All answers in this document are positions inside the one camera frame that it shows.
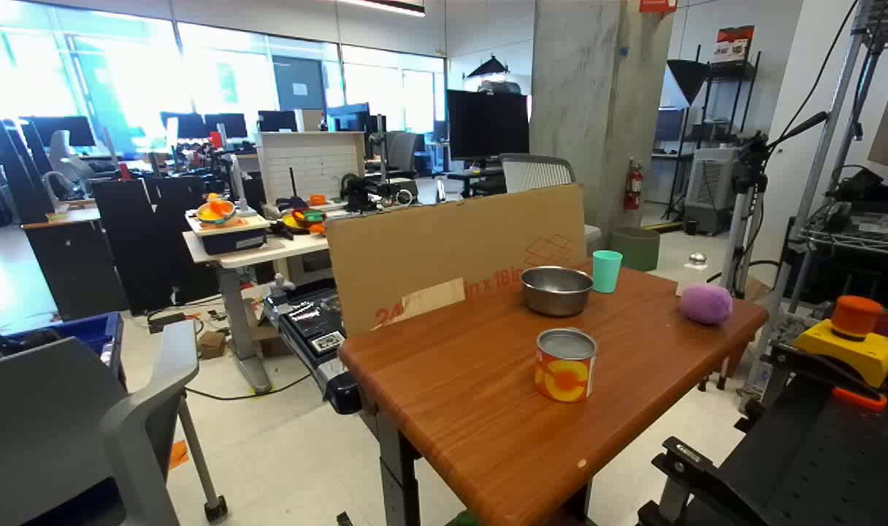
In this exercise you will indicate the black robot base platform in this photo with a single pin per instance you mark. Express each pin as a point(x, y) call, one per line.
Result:
point(826, 456)

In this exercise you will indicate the brown cardboard panel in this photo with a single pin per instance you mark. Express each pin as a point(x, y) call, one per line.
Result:
point(424, 256)

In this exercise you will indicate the steel metal bowl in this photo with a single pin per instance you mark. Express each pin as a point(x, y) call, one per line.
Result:
point(556, 291)

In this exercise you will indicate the large black display screen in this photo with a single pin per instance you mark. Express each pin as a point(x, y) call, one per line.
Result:
point(487, 125)

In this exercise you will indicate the black controller box with stickers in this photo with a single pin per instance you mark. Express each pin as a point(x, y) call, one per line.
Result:
point(315, 332)

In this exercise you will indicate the teal plastic cup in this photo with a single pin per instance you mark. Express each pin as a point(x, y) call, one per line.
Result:
point(607, 274)

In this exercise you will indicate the white board panel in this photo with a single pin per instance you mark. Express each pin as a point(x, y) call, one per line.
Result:
point(312, 166)

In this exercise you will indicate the green box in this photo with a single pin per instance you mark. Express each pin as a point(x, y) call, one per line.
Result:
point(637, 247)

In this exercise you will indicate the white height-adjustable desk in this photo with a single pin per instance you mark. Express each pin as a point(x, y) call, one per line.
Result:
point(242, 293)

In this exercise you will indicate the black table leg column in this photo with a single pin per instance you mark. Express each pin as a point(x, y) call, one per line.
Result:
point(399, 478)

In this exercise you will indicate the tray with colourful toys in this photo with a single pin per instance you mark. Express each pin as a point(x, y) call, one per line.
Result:
point(221, 218)

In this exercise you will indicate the small white bottle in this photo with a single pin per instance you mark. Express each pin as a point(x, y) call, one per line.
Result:
point(696, 262)

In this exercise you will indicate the purple fuzzy ball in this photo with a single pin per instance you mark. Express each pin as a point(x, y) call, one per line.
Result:
point(706, 306)

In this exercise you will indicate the black shelving unit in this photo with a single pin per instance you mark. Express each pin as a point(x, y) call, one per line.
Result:
point(710, 128)

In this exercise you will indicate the blue plastic bin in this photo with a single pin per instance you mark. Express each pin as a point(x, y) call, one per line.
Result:
point(84, 335)

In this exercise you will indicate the metal equipment rack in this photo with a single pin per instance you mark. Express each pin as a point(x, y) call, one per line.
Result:
point(855, 223)

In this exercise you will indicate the grey office chair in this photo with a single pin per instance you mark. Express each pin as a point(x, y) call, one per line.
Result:
point(65, 429)

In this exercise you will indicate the yellow emergency stop button box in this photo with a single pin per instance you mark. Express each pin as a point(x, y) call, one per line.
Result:
point(855, 345)

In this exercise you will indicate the black camera tripod stand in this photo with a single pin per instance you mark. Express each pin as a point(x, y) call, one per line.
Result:
point(747, 206)

